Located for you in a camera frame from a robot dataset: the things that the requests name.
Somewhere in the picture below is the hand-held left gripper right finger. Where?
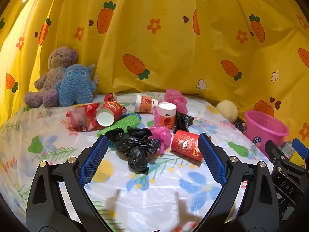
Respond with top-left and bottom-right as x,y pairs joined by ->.
194,133 -> 283,232

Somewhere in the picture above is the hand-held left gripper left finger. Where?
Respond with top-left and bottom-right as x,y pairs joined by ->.
26,135 -> 114,232

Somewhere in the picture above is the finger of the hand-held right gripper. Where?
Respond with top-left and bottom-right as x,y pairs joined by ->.
264,140 -> 309,208
292,138 -> 309,170

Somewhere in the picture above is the pink plastic bucket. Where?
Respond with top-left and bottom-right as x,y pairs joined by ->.
243,110 -> 289,148

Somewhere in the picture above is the large black plastic bag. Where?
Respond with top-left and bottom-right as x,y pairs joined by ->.
105,127 -> 162,174

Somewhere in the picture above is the green knobbly sponge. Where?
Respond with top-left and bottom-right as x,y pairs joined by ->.
97,115 -> 142,137

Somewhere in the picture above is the red snack wrapper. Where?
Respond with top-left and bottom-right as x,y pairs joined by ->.
66,102 -> 104,132

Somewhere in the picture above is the small black plastic bag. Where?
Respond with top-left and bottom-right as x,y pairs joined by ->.
173,111 -> 194,136

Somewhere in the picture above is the pink plastic bag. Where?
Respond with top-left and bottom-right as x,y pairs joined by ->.
148,126 -> 172,155
165,89 -> 188,114

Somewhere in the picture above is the white cup with orange label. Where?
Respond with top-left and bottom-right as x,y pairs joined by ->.
154,103 -> 177,130
134,94 -> 158,114

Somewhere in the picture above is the cream plush toy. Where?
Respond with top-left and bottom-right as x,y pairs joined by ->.
216,100 -> 239,124

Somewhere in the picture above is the floral plastic tablecloth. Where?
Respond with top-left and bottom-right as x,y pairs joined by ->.
0,92 -> 274,232

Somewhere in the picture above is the blue plush monster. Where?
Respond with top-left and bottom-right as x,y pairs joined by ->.
55,63 -> 96,107

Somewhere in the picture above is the brown teddy bear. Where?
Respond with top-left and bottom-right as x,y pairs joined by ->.
24,46 -> 79,108

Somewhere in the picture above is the yellow carrot print curtain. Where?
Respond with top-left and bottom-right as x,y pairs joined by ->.
0,0 -> 309,138

